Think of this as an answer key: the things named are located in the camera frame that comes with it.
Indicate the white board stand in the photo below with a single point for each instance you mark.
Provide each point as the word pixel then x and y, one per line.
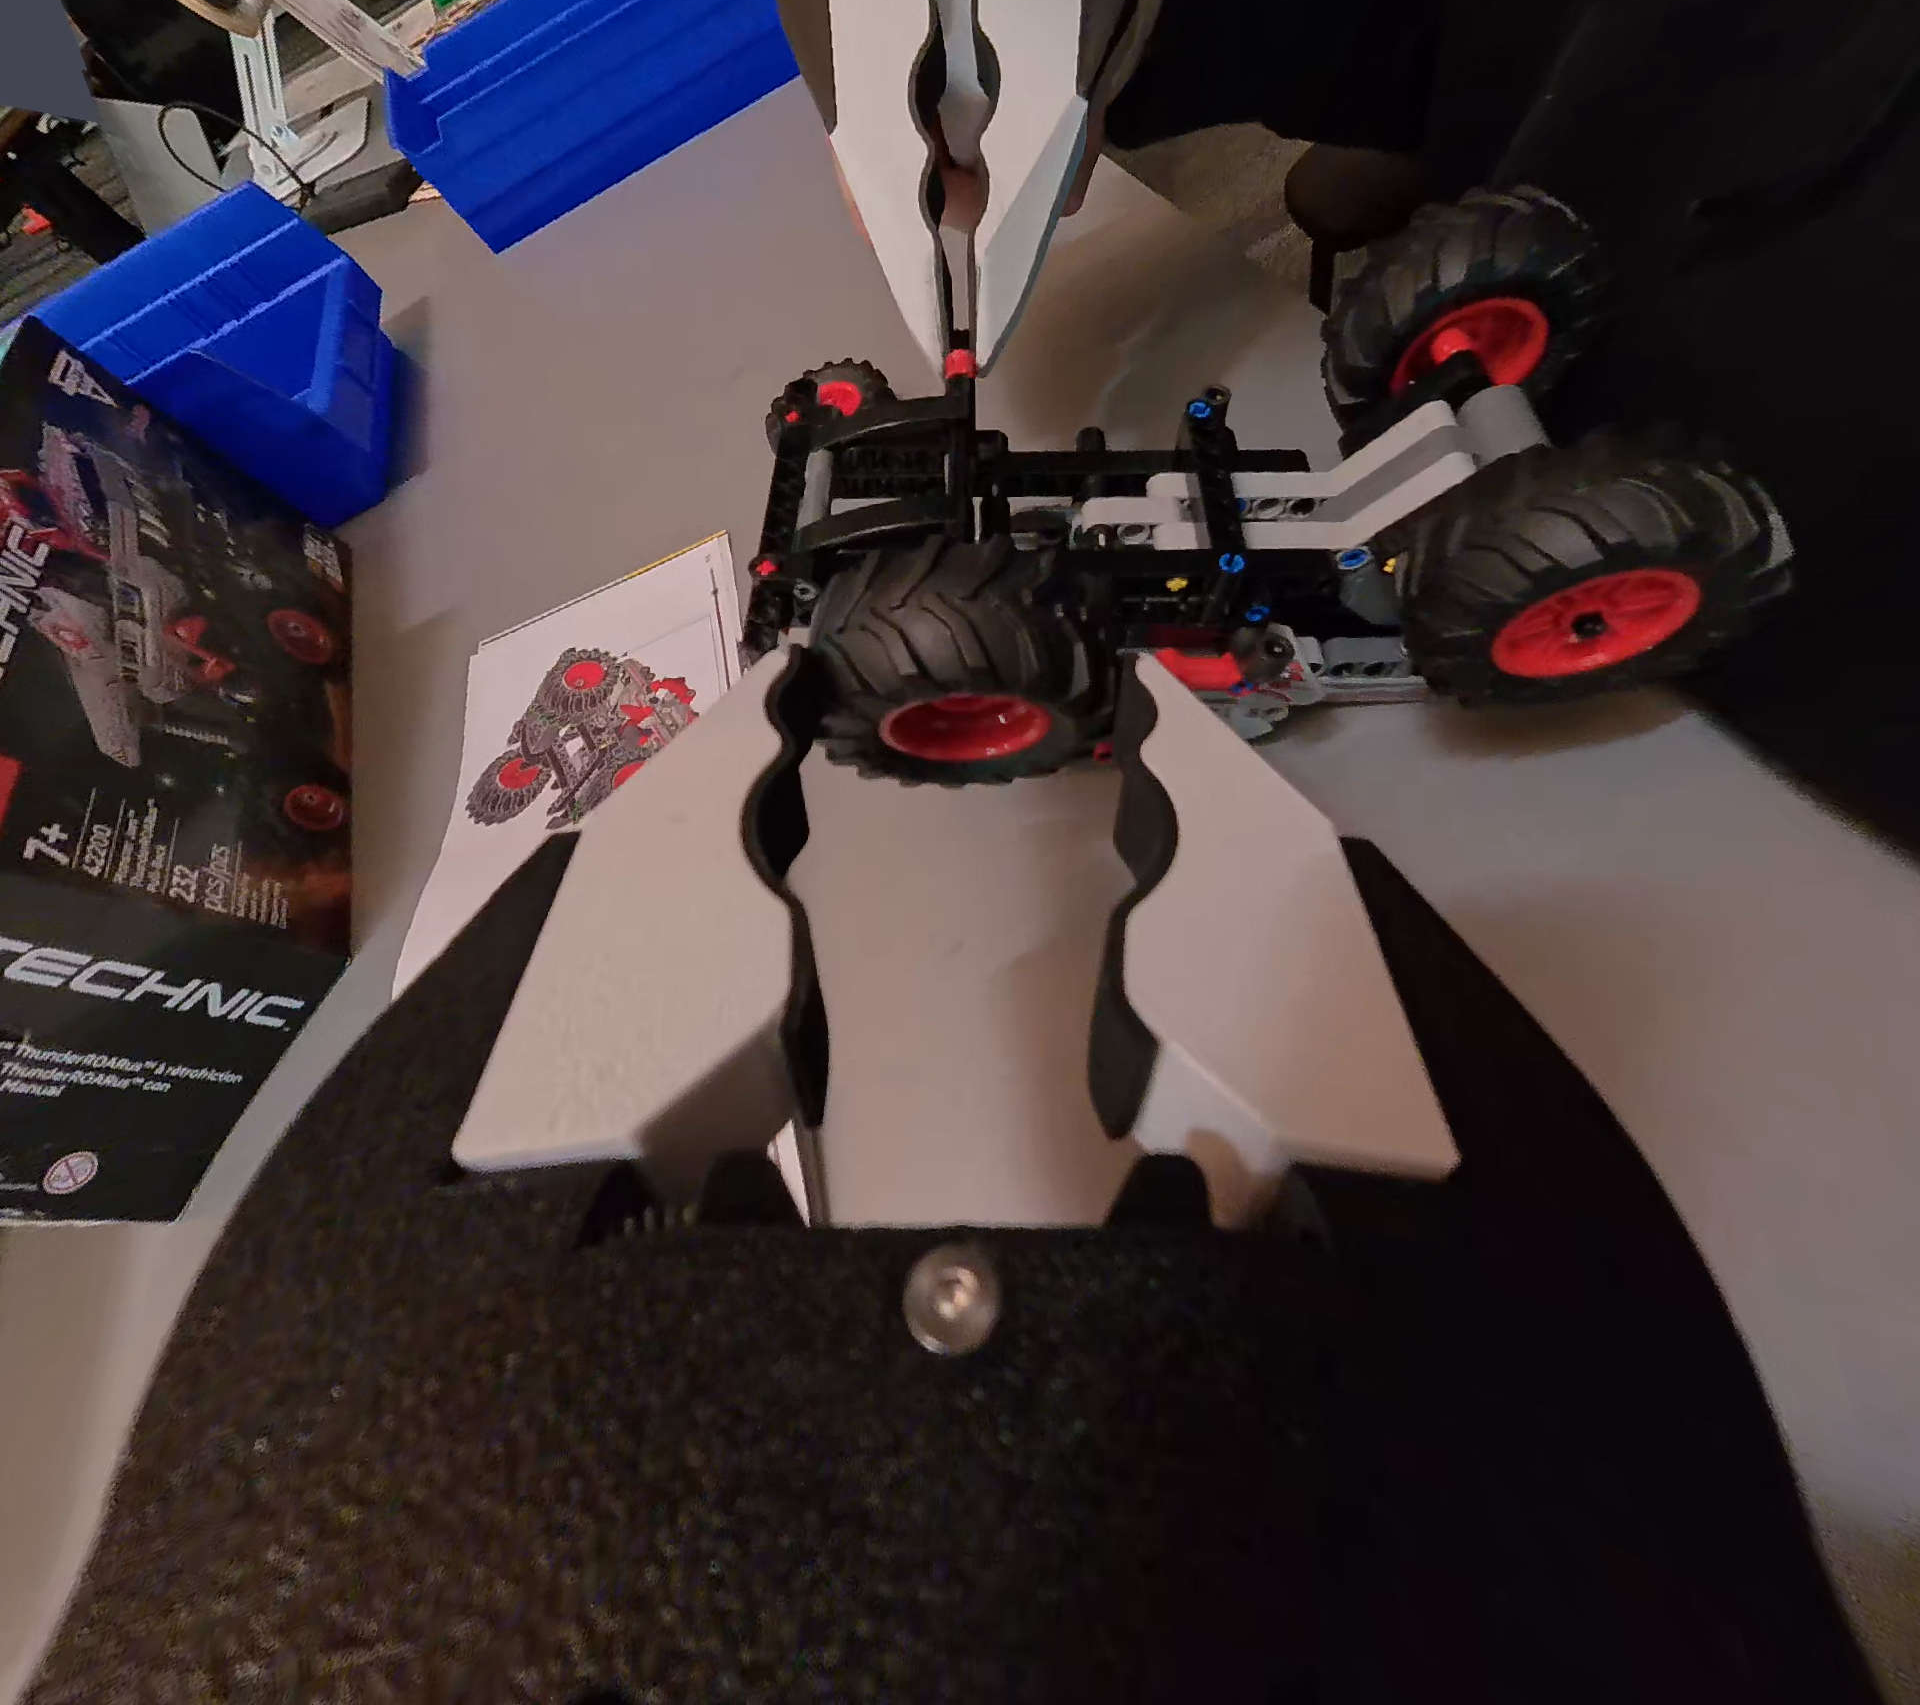
pixel 323 145

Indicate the small black wheel red hub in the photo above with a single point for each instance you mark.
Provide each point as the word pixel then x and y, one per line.
pixel 960 625
pixel 836 393

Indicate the white paper sheet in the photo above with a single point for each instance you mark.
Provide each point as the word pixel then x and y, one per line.
pixel 338 3

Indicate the open instruction booklet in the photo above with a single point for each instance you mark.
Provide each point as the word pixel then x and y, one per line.
pixel 494 865

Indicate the black axle with red bush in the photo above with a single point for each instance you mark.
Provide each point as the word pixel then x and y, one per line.
pixel 956 365

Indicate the blue bin with marker tag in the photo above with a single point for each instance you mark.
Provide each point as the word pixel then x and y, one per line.
pixel 631 130

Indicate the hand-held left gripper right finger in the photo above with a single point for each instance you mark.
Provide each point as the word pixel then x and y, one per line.
pixel 1275 985

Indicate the black toy set box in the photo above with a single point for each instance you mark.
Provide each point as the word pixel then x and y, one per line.
pixel 151 985

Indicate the grey desk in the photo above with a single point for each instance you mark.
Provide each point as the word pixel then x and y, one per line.
pixel 631 354

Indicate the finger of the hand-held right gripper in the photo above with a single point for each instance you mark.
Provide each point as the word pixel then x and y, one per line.
pixel 1035 84
pixel 879 115

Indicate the toy brick monster truck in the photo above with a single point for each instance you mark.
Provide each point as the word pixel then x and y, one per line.
pixel 1201 487

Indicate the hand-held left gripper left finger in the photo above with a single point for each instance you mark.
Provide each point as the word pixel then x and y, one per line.
pixel 631 985

